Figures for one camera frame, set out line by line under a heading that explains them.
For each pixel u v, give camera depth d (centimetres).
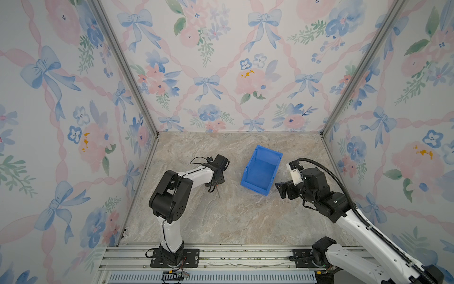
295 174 67
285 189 69
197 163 71
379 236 44
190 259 74
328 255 62
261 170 105
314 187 56
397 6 69
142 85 97
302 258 73
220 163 79
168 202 50
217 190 94
